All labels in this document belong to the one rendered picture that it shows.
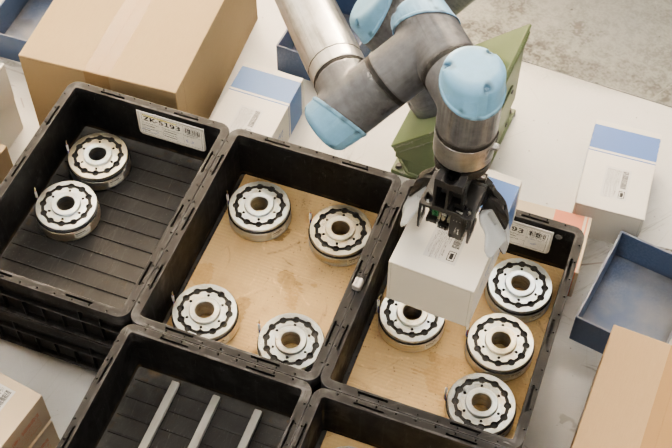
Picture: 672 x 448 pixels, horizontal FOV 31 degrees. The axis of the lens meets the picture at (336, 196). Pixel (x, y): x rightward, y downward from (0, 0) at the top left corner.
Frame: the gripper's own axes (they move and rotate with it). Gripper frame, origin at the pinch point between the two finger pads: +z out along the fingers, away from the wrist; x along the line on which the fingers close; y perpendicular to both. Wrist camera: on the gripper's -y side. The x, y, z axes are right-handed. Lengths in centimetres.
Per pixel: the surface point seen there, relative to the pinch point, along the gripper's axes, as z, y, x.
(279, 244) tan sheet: 27.8, -4.9, -30.1
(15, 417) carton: 25, 40, -52
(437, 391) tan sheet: 27.7, 9.9, 3.2
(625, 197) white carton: 32, -40, 19
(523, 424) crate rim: 17.6, 14.9, 17.1
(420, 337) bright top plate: 24.5, 3.9, -2.1
